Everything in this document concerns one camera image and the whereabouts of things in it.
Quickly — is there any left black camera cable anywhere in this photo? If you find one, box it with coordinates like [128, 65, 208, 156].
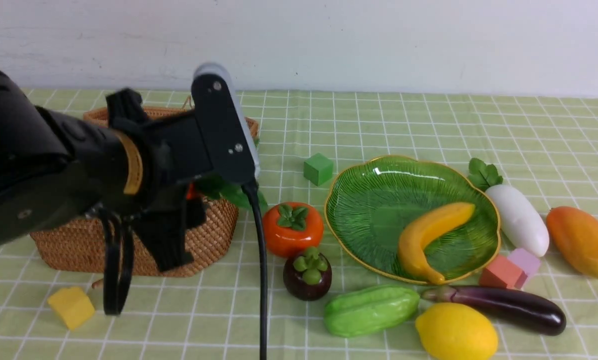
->
[99, 180, 270, 360]

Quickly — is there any white radish with leaves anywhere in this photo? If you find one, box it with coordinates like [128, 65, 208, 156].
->
[468, 157, 549, 258]

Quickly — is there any yellow lemon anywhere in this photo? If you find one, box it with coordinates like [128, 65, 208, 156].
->
[414, 302, 500, 360]

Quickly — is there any woven rattan basket lid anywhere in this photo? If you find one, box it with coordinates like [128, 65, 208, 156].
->
[82, 96, 260, 139]

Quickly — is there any green foam cube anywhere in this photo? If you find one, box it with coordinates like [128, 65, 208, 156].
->
[303, 153, 334, 187]

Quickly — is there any red-orange foam cube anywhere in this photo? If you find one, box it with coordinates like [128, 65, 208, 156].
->
[478, 254, 526, 289]

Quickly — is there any orange yellow mango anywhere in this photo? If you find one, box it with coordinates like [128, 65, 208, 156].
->
[546, 206, 598, 280]

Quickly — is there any orange persimmon with green calyx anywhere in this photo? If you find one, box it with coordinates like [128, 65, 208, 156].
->
[263, 202, 325, 259]

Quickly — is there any dark purple mangosteen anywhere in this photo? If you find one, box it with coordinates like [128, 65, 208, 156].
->
[282, 246, 333, 301]

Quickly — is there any woven rattan basket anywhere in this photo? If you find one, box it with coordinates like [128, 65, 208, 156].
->
[29, 106, 260, 279]

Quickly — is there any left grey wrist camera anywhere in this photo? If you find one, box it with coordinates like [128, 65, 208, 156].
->
[191, 62, 260, 186]

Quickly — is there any yellow foam block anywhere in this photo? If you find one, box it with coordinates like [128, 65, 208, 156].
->
[47, 286, 96, 331]

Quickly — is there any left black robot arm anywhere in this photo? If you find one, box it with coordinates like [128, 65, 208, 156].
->
[0, 70, 212, 272]

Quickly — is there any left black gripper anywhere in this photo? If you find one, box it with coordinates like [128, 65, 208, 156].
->
[105, 89, 210, 272]

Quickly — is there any pink foam cube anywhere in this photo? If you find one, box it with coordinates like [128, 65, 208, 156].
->
[507, 248, 541, 290]

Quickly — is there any green leaf-shaped glass plate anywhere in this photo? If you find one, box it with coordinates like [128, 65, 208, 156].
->
[324, 154, 502, 286]

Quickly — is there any yellow banana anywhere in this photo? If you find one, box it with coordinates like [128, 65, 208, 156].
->
[397, 202, 476, 285]

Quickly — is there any purple eggplant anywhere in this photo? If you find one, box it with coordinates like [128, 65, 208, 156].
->
[421, 285, 567, 337]

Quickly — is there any red chili pepper green stem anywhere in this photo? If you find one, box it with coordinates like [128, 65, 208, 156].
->
[178, 175, 269, 213]

